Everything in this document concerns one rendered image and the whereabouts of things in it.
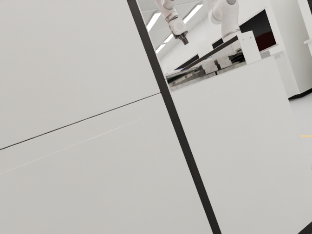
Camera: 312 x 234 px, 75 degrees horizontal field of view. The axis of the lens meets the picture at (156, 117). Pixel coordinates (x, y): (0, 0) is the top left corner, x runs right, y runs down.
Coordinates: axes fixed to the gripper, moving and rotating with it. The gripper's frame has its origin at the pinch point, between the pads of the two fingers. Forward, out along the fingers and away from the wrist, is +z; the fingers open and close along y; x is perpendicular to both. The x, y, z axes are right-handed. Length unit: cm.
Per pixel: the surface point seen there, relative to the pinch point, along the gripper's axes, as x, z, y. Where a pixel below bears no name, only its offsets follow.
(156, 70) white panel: -71, 11, -64
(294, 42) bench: 128, 78, 296
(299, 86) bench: 128, 148, 259
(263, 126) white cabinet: -51, 51, -26
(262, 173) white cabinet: -51, 66, -37
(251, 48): -45, 23, -5
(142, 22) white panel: -71, 1, -60
